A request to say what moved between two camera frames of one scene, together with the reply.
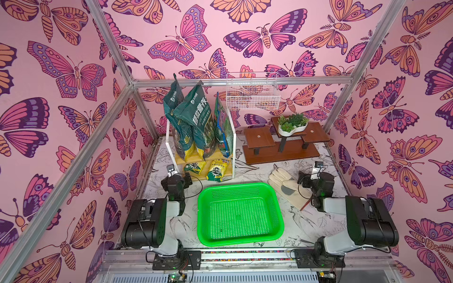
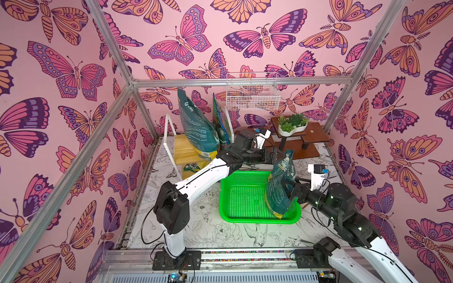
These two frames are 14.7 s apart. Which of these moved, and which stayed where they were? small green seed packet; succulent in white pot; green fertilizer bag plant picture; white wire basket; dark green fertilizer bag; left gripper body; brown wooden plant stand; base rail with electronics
Moved: green fertilizer bag plant picture; left gripper body; dark green fertilizer bag
Stayed: small green seed packet; base rail with electronics; white wire basket; brown wooden plant stand; succulent in white pot
